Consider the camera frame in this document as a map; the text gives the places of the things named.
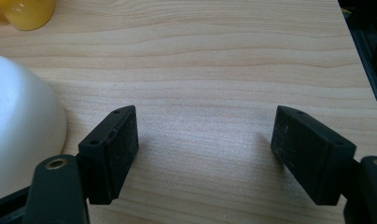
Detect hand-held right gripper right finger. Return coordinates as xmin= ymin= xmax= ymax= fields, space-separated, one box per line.
xmin=270 ymin=105 xmax=357 ymax=206

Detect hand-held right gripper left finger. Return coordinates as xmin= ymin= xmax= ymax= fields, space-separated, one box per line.
xmin=77 ymin=105 xmax=140 ymax=205

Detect white bowl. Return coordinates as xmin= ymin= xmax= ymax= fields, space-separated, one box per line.
xmin=0 ymin=52 xmax=68 ymax=203

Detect yellow plastic cup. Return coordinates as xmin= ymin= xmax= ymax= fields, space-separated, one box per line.
xmin=0 ymin=0 xmax=57 ymax=32

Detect black metal frame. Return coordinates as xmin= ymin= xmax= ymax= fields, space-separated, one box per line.
xmin=338 ymin=0 xmax=377 ymax=124

